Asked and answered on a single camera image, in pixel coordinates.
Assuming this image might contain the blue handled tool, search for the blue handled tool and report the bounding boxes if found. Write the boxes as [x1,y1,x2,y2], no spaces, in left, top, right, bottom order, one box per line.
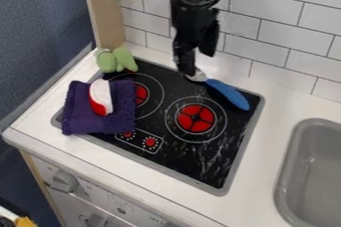
[182,67,252,112]

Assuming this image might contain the purple cloth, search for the purple cloth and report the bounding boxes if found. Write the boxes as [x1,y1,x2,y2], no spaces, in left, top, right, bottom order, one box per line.
[60,79,138,136]

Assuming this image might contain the toy stove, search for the toy stove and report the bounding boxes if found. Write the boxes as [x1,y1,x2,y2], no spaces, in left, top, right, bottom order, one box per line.
[49,56,267,197]

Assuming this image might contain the red and white toy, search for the red and white toy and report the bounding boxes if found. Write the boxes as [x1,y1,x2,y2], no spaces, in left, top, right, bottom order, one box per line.
[88,78,115,117]

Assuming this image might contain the toy sink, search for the toy sink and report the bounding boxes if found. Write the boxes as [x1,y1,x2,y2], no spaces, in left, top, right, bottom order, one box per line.
[272,117,341,227]

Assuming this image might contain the green toy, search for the green toy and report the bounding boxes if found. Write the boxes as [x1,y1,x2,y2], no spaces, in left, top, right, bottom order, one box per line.
[93,46,141,74]

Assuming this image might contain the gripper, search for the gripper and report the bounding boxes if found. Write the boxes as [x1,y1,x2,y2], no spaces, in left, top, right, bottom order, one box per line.
[169,0,223,77]

